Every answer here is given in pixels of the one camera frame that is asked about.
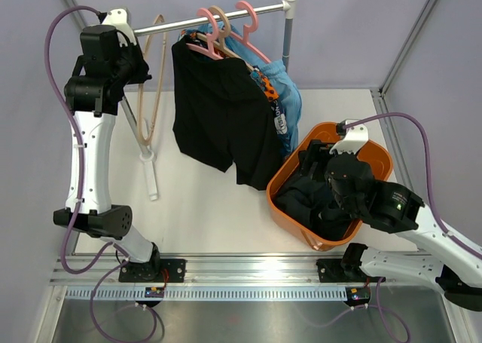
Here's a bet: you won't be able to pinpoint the dark navy shorts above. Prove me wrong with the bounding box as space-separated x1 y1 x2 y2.
274 159 352 241

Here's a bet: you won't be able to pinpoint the beige wooden hanger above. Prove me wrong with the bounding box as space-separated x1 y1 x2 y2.
136 14 169 146
198 12 243 60

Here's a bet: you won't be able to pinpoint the colourful patterned shorts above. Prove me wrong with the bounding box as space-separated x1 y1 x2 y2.
177 29 294 159

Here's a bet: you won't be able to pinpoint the pink plastic hanger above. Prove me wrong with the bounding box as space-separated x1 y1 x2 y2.
187 5 223 60
230 0 271 63

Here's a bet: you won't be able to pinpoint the black shorts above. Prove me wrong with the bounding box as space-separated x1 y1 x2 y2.
172 38 282 191

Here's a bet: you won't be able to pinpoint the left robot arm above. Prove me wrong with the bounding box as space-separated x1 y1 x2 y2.
53 23 162 282

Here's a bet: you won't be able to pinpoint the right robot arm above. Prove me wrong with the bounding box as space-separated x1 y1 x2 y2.
298 139 481 312

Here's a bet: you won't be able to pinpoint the light blue shorts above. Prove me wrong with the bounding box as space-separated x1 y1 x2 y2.
197 21 303 133

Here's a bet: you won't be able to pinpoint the orange plastic basket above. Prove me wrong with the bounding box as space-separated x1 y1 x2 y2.
266 121 394 252

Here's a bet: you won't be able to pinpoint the white clothes rack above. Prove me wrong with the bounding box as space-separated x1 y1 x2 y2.
120 0 298 201

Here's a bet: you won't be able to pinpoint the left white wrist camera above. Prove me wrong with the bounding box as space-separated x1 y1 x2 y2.
102 8 137 47

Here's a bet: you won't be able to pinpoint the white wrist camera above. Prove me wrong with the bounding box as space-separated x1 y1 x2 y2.
329 119 369 155
102 8 137 47

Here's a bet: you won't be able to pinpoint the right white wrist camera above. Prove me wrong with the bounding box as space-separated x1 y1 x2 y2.
329 119 369 155

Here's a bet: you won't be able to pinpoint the purple floor cable right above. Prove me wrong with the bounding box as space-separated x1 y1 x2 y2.
297 277 412 338

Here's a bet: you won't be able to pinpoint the purple floor cable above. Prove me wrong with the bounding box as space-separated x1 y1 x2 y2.
89 262 161 340
297 277 412 338

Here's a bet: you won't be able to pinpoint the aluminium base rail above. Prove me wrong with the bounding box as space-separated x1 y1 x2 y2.
50 254 434 287

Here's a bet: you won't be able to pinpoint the purple floor cable left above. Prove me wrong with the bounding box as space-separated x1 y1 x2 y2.
89 262 161 340

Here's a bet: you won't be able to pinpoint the white slotted cable duct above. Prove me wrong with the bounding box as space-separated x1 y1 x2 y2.
64 286 349 302

